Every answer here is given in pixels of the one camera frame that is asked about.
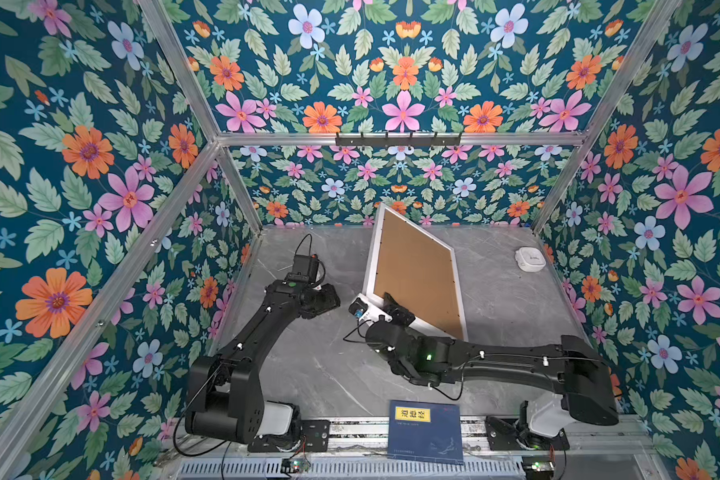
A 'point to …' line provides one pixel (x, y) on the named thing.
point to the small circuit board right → (538, 468)
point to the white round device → (530, 259)
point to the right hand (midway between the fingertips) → (385, 298)
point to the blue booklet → (425, 432)
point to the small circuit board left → (294, 465)
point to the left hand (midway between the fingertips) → (337, 295)
